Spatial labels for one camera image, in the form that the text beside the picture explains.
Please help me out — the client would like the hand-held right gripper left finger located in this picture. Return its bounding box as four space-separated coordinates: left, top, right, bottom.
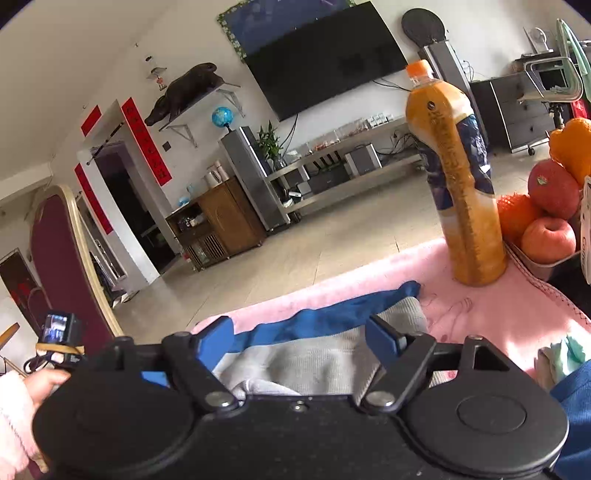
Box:
92 316 241 411

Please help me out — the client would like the red apple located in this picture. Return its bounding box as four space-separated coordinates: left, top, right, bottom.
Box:
527 159 583 220
522 217 578 265

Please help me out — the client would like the black media box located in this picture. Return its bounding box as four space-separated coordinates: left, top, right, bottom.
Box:
308 164 352 195

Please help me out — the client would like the silver framed glass door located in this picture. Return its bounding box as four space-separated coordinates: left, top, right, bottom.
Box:
76 194 127 296

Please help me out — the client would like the dark red door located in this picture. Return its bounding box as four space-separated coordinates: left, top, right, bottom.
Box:
0 249 42 333

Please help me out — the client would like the black flat television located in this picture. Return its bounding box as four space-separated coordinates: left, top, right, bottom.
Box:
243 1 409 123

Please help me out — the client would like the short red door scroll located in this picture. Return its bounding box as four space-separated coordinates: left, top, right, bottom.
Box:
81 105 103 138

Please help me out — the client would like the blue globe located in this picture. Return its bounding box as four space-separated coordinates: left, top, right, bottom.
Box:
211 106 234 134

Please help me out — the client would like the curved silver television stand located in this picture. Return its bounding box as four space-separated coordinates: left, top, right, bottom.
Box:
265 121 426 215

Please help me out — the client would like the dark animal statue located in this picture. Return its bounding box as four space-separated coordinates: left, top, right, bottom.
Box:
144 62 227 127

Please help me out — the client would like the small white desk fan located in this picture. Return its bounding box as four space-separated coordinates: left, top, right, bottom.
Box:
524 27 552 56

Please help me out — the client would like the small silver speaker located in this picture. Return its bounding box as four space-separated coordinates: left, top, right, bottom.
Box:
345 144 383 176

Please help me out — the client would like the metal fruit tray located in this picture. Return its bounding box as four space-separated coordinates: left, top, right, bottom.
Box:
503 240 583 282

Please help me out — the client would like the bamboo plant in vase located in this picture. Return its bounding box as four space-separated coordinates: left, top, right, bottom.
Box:
256 122 287 171

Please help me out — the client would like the large orange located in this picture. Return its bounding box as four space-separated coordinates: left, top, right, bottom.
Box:
549 117 591 188

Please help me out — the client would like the pale green garment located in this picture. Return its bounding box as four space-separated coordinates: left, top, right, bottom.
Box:
536 335 587 393

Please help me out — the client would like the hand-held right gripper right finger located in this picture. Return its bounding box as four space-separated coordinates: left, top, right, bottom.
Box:
355 314 511 411

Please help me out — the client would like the wall shelf with brackets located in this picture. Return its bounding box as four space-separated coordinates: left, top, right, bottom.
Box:
159 83 245 148

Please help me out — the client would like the black drawer cabinet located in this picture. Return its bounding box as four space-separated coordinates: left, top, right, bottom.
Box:
471 74 561 155

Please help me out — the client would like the maroon banquet chair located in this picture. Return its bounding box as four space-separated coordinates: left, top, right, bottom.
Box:
28 185 125 342

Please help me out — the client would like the person's left hand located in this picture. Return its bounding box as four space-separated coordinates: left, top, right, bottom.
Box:
23 369 70 411

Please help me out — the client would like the pink printed blanket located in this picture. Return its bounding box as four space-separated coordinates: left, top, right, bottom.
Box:
191 237 591 398

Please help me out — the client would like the small netted orange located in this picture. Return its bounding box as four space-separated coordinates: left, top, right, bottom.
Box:
496 194 543 243

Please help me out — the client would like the blue garment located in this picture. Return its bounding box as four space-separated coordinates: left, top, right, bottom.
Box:
549 364 591 480

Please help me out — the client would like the brown wooden cabinet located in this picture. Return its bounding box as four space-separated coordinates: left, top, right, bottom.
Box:
166 178 269 272

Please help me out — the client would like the long red door scroll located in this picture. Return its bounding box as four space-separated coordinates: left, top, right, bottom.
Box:
74 164 114 235
121 97 172 188

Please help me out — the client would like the silver tower speaker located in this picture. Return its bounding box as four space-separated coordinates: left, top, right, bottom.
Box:
219 126 291 232
424 41 485 139

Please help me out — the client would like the orange juice bottle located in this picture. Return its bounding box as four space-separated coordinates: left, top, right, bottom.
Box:
405 59 508 288

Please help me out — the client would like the white kettle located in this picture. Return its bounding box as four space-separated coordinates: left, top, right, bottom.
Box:
204 161 229 188

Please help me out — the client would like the black round disc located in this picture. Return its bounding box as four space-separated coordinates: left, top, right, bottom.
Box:
401 8 448 47

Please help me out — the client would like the grey and blue waffle sweater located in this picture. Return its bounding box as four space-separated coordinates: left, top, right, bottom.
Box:
210 281 428 401

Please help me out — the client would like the chrome office chair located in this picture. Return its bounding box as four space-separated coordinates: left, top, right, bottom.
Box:
517 55 585 130

